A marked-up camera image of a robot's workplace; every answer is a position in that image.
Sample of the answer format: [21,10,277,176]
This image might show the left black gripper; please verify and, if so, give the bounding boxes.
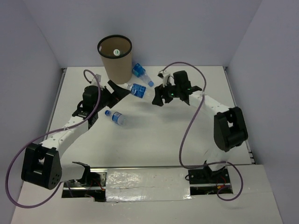
[94,80,130,112]

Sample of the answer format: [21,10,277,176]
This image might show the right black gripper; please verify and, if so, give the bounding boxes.
[152,79,181,106]

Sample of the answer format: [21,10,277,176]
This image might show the blue label bottle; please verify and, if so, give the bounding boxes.
[105,110,126,126]
[132,62,154,87]
[123,83,155,101]

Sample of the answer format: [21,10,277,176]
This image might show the green label clear bottle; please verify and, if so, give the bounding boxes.
[113,49,121,56]

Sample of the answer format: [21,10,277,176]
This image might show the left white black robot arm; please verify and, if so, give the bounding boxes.
[21,80,130,189]

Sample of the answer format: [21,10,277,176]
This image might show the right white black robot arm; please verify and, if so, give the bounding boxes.
[152,70,248,183]

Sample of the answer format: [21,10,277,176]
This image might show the brown cardboard cylinder bin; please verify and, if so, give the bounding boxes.
[97,35,132,84]

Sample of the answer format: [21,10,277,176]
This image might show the blue label bottle front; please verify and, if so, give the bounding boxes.
[105,110,126,126]

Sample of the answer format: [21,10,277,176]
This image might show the silver foil tape sheet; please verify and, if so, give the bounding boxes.
[105,168,192,202]

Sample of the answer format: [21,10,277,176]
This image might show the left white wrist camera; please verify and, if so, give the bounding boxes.
[90,74,101,87]

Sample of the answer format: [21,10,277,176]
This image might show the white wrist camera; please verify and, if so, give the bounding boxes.
[90,74,101,87]
[158,71,171,87]

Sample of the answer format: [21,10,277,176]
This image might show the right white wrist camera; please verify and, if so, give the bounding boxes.
[158,71,171,87]

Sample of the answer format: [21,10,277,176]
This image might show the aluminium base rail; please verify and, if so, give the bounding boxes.
[90,165,206,169]

